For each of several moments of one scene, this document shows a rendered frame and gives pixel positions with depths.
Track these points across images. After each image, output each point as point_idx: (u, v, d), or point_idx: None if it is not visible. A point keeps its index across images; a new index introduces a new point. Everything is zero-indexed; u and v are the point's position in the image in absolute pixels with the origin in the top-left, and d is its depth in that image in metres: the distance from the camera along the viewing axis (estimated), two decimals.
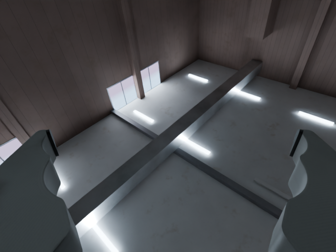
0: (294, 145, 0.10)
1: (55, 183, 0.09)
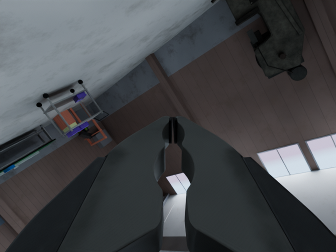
0: (175, 133, 0.11)
1: (161, 169, 0.09)
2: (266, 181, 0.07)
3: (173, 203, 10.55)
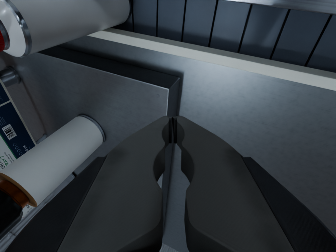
0: (175, 133, 0.11)
1: (161, 169, 0.09)
2: (266, 181, 0.07)
3: None
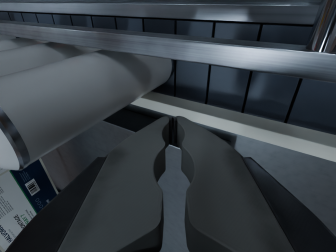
0: (175, 133, 0.11)
1: (161, 169, 0.09)
2: (266, 181, 0.07)
3: None
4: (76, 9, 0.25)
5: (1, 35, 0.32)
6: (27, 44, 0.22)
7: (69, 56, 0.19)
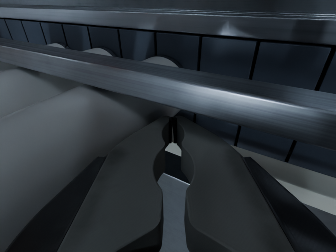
0: (175, 133, 0.11)
1: (161, 169, 0.09)
2: (266, 181, 0.07)
3: None
4: (68, 17, 0.20)
5: None
6: (5, 64, 0.17)
7: (57, 84, 0.14)
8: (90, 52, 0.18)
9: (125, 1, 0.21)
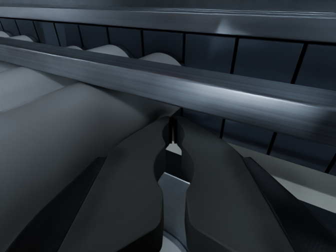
0: (175, 133, 0.11)
1: (161, 169, 0.09)
2: (266, 181, 0.07)
3: None
4: (154, 21, 0.16)
5: None
6: (22, 66, 0.16)
7: (70, 81, 0.13)
8: (101, 48, 0.17)
9: (219, 0, 0.17)
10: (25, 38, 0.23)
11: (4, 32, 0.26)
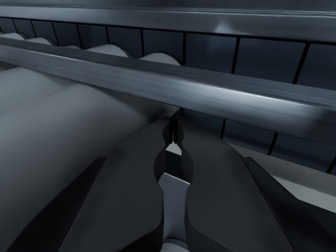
0: (174, 133, 0.11)
1: (161, 169, 0.09)
2: (265, 181, 0.07)
3: None
4: (201, 23, 0.14)
5: None
6: (19, 66, 0.16)
7: (69, 81, 0.13)
8: (101, 48, 0.17)
9: None
10: (43, 40, 0.22)
11: (18, 34, 0.24)
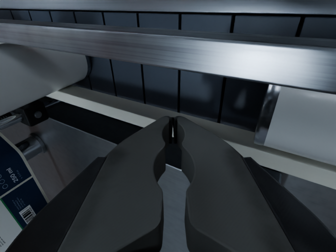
0: (175, 133, 0.11)
1: (161, 169, 0.09)
2: (266, 181, 0.07)
3: None
4: (81, 3, 0.19)
5: None
6: None
7: None
8: None
9: None
10: None
11: None
